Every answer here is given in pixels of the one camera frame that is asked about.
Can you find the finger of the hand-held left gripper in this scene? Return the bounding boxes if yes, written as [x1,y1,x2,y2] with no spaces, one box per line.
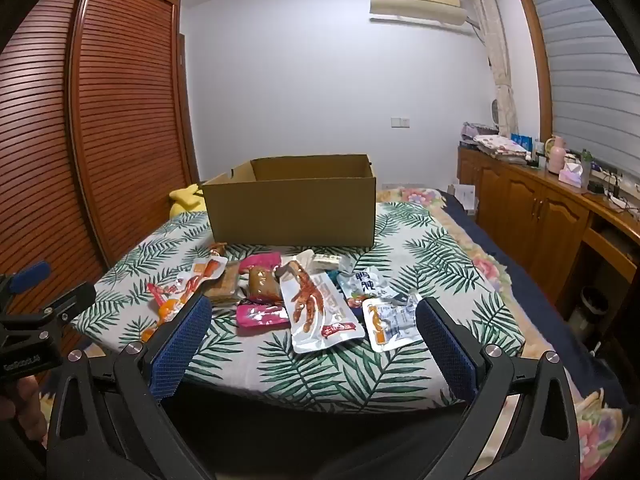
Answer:
[0,281,97,333]
[0,261,52,311]

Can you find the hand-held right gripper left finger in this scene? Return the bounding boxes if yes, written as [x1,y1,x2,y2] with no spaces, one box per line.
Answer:
[46,294,216,480]

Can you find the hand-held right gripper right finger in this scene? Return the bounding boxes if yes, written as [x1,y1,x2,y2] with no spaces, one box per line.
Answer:
[415,297,593,480]

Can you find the short white orange snack packet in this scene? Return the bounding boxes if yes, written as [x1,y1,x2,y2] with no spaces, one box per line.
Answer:
[361,296,421,352]

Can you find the long white orange snack packet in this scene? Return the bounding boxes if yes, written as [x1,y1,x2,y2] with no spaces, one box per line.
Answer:
[141,256,229,343]

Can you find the clear packet with brown cake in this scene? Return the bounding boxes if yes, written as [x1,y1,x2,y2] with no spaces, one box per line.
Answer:
[202,242,243,306]

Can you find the clear packet with brown tofu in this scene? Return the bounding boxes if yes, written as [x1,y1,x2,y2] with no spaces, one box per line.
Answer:
[245,266,286,305]

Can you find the white blue pouch snack packet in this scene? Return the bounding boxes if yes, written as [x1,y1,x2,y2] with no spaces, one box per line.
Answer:
[336,269,396,311]

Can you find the plain pink snack packet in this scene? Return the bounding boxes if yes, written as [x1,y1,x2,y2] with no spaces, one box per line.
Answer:
[239,253,282,275]

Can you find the silver chicken foot packet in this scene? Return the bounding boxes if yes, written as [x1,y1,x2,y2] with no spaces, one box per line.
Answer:
[277,250,365,355]

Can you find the white nougat candy packet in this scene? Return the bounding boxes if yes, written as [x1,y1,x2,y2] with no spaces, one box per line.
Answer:
[311,252,343,272]

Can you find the brown cardboard box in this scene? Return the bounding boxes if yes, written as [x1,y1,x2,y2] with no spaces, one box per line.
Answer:
[201,154,377,248]

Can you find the person's left hand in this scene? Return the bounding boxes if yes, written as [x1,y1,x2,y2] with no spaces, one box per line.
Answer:
[0,374,51,443]

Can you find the navy bed sheet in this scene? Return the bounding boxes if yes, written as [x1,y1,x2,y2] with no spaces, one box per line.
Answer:
[435,189,631,411]

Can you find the floral quilt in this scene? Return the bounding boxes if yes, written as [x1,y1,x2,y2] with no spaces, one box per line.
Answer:
[375,187,631,480]

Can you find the green leaf print blanket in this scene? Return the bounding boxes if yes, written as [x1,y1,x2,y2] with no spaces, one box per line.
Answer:
[70,202,526,413]

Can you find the dark trash bin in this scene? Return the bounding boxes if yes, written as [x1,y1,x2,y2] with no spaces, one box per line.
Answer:
[570,286,610,341]

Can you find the yellow plush toy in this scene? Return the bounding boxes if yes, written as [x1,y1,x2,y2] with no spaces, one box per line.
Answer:
[169,183,206,221]

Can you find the white paper bag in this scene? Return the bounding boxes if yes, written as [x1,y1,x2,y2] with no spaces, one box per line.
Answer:
[452,183,478,213]

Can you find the wooden cabinet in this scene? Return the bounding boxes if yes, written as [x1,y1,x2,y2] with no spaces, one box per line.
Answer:
[457,145,640,331]

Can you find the brown slatted wooden wardrobe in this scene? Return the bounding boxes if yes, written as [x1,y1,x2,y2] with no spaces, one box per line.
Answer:
[0,0,201,401]

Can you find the folded floral cloth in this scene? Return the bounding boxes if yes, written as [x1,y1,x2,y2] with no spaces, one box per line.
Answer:
[472,134,531,166]

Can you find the pink white tissue box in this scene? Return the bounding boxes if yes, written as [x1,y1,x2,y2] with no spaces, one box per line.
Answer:
[559,160,591,193]

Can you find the pink thermos jug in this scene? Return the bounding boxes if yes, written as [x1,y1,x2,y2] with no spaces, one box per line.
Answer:
[547,136,567,175]

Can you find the purple lace cloth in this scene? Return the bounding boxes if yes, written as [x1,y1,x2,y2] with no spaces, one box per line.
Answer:
[462,121,501,143]

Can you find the beige patterned curtain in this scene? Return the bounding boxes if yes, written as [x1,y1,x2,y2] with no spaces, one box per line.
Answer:
[467,0,520,136]

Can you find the grey window blind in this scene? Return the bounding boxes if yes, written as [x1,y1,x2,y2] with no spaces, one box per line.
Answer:
[530,0,640,181]

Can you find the wall air conditioner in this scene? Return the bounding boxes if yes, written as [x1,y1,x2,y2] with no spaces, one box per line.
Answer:
[370,0,466,28]

